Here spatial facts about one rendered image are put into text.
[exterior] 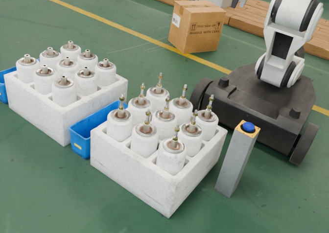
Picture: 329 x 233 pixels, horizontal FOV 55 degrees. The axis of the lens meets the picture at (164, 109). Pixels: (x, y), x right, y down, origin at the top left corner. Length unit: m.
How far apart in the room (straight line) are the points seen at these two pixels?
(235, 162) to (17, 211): 0.77
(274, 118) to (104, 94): 0.76
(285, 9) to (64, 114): 0.97
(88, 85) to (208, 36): 1.20
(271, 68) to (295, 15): 0.31
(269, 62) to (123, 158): 0.84
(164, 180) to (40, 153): 0.56
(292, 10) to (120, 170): 0.91
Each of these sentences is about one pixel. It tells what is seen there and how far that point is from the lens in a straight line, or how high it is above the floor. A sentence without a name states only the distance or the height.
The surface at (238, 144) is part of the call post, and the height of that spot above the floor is 0.26.
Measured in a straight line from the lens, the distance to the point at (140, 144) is 1.10.
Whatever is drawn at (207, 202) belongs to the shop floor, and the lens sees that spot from 1.27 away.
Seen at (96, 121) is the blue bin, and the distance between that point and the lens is 1.43.
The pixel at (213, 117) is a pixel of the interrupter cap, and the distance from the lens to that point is 1.24.
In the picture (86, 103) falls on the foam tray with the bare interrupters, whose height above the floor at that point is 0.17.
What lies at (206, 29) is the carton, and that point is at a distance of 2.32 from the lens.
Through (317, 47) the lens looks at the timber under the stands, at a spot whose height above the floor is 0.07.
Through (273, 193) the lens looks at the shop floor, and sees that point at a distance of 1.41.
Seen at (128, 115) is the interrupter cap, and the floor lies 0.25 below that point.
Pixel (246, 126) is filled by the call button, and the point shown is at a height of 0.33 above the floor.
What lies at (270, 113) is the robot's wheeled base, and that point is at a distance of 1.51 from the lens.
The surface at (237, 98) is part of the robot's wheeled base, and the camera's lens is 1.53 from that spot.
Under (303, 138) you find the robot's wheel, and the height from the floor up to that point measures 0.17.
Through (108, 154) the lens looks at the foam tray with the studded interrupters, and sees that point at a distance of 1.21.
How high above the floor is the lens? 0.96
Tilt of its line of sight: 35 degrees down
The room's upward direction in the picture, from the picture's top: 10 degrees clockwise
